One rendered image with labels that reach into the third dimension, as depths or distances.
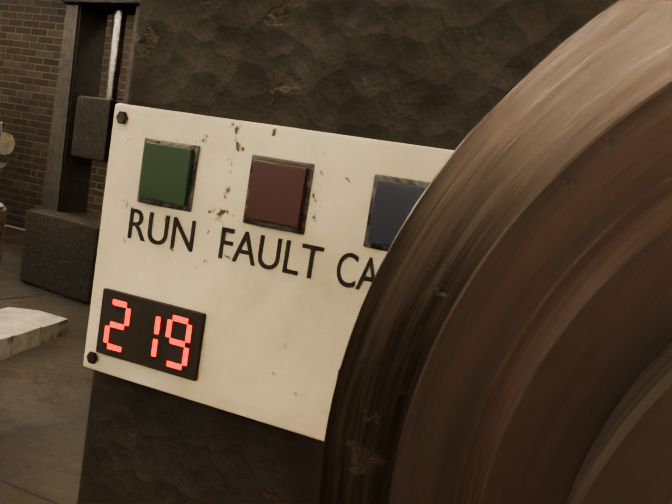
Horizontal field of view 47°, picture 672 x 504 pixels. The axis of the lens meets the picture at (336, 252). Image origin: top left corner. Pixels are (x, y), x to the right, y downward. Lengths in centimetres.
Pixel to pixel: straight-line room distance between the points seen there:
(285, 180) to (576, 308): 25
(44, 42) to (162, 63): 851
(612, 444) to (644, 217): 8
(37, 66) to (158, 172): 857
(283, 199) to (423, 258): 18
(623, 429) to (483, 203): 11
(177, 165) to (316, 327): 14
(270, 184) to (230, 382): 13
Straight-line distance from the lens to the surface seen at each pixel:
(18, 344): 437
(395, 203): 43
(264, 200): 46
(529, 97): 28
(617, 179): 26
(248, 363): 48
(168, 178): 50
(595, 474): 20
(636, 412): 20
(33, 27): 918
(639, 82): 28
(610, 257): 25
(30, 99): 908
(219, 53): 52
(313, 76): 48
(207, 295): 49
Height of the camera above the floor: 122
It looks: 6 degrees down
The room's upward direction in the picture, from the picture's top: 9 degrees clockwise
